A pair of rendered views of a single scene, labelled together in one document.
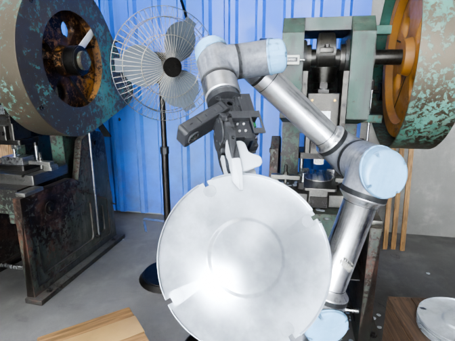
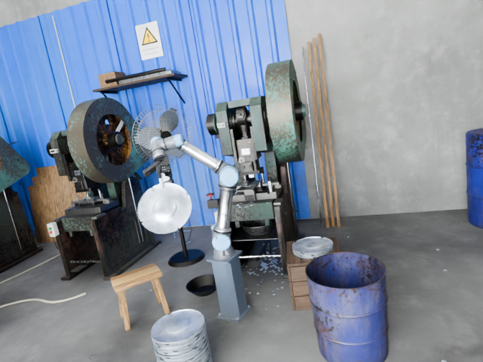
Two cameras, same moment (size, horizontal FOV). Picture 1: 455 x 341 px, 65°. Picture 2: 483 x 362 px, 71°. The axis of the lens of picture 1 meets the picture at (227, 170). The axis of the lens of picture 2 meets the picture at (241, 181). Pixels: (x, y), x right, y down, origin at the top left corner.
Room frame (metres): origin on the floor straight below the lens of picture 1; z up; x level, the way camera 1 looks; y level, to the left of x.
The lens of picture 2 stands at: (-1.19, -0.61, 1.37)
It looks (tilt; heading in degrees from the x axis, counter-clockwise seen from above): 11 degrees down; 5
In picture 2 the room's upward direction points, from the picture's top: 9 degrees counter-clockwise
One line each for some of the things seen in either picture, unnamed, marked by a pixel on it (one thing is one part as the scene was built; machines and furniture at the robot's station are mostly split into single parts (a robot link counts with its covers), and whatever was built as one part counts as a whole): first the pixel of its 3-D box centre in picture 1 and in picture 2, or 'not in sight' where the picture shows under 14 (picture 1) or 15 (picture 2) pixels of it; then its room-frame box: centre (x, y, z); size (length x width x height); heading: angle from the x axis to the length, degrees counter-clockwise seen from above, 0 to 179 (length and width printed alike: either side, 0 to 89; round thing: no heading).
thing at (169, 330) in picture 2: not in sight; (177, 325); (0.42, -0.01, 0.32); 0.29 x 0.29 x 0.01
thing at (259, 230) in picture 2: not in sight; (259, 225); (1.75, -0.46, 0.36); 0.34 x 0.34 x 0.10
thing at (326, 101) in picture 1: (321, 121); (247, 154); (1.71, -0.45, 1.04); 0.17 x 0.15 x 0.30; 168
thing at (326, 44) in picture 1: (324, 70); (244, 126); (1.75, -0.46, 1.27); 0.21 x 0.12 x 0.34; 168
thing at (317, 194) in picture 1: (318, 193); (249, 193); (1.58, -0.42, 0.72); 0.25 x 0.14 x 0.14; 168
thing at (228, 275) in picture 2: not in sight; (229, 284); (0.98, -0.23, 0.23); 0.19 x 0.19 x 0.45; 62
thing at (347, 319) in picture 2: not in sight; (348, 307); (0.53, -0.94, 0.24); 0.42 x 0.42 x 0.48
